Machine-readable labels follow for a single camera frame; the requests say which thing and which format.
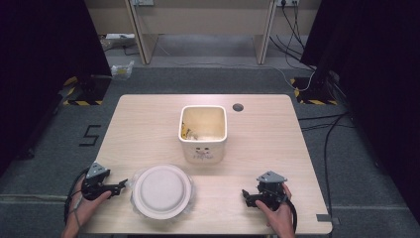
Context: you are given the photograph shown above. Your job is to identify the right hand-held gripper black cable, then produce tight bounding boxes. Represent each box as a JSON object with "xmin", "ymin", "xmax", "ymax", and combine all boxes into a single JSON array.
[{"xmin": 283, "ymin": 195, "xmax": 298, "ymax": 233}]

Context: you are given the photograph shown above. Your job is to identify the black wall cables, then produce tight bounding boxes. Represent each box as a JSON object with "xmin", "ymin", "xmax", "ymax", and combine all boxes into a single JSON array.
[{"xmin": 268, "ymin": 2, "xmax": 316, "ymax": 71}]

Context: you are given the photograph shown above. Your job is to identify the hand-held gripper black cable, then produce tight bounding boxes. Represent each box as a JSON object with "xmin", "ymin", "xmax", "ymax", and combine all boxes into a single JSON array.
[
  {"xmin": 63, "ymin": 168, "xmax": 91, "ymax": 226},
  {"xmin": 283, "ymin": 195, "xmax": 298, "ymax": 233}
]

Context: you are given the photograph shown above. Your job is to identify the black floor cable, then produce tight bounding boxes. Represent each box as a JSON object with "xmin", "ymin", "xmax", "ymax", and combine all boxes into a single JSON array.
[{"xmin": 297, "ymin": 111, "xmax": 352, "ymax": 217}]

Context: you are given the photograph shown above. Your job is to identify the black curtain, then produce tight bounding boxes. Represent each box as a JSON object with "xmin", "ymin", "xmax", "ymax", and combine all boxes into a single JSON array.
[
  {"xmin": 0, "ymin": 0, "xmax": 112, "ymax": 177},
  {"xmin": 299, "ymin": 0, "xmax": 420, "ymax": 226}
]

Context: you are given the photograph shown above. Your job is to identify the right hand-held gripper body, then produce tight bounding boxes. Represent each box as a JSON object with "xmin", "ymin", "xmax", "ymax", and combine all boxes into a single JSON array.
[{"xmin": 257, "ymin": 171, "xmax": 288, "ymax": 211}]

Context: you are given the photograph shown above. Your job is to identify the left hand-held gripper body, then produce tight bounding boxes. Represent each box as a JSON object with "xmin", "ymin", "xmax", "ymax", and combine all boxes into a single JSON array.
[{"xmin": 81, "ymin": 162, "xmax": 115, "ymax": 201}]

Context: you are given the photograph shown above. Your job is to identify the grey tape strip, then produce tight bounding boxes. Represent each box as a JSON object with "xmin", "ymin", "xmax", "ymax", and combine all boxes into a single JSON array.
[{"xmin": 315, "ymin": 213, "xmax": 340, "ymax": 226}]

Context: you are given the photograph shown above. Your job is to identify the black stand base striped tape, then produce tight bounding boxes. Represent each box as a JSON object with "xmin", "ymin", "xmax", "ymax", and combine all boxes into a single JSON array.
[
  {"xmin": 61, "ymin": 74, "xmax": 113, "ymax": 107},
  {"xmin": 289, "ymin": 76, "xmax": 340, "ymax": 106}
]

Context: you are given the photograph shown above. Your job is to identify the white power strip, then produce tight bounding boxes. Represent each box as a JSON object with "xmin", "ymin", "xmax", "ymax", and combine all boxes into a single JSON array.
[{"xmin": 105, "ymin": 33, "xmax": 137, "ymax": 41}]

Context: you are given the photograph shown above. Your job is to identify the person's left hand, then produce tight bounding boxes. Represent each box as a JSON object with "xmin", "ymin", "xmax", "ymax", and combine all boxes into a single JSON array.
[{"xmin": 67, "ymin": 179, "xmax": 113, "ymax": 229}]

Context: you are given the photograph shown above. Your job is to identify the left hand-held gripper black cable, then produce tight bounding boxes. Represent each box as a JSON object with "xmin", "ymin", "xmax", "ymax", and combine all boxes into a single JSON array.
[{"xmin": 63, "ymin": 168, "xmax": 91, "ymax": 226}]

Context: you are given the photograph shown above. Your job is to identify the person's right hand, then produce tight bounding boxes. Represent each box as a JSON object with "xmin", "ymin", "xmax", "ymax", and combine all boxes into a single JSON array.
[{"xmin": 256, "ymin": 183, "xmax": 293, "ymax": 234}]

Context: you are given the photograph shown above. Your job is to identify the cream square plastic bin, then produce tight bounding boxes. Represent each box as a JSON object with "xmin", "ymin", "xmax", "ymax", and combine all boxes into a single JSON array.
[{"xmin": 177, "ymin": 104, "xmax": 229, "ymax": 166}]

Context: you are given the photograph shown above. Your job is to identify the white round plate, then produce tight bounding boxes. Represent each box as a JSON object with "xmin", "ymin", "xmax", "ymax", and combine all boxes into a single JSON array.
[{"xmin": 132, "ymin": 164, "xmax": 192, "ymax": 220}]

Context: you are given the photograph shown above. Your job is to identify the clear plastic packet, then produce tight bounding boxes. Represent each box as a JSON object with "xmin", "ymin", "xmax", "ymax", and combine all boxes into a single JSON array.
[{"xmin": 110, "ymin": 59, "xmax": 136, "ymax": 81}]

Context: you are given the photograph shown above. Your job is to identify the short black cable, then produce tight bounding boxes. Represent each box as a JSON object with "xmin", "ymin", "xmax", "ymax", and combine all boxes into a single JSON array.
[{"xmin": 122, "ymin": 44, "xmax": 141, "ymax": 57}]

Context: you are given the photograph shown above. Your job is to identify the yellow wrapper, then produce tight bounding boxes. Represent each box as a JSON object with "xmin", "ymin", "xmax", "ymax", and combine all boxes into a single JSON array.
[{"xmin": 180, "ymin": 122, "xmax": 199, "ymax": 142}]

